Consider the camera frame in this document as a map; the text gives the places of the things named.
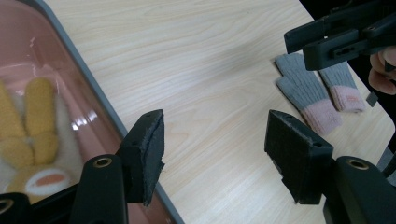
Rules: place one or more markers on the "black tape piece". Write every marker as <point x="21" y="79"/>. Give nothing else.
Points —
<point x="372" y="99"/>

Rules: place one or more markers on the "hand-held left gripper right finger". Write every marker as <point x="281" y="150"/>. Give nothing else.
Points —
<point x="295" y="152"/>

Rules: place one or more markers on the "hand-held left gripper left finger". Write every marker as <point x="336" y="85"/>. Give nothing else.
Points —
<point x="143" y="155"/>

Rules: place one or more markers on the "beige glove with animal face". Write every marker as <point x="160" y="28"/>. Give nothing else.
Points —
<point x="39" y="124"/>

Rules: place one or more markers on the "pink basin with grey rim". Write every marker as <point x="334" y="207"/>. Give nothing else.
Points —
<point x="93" y="102"/>

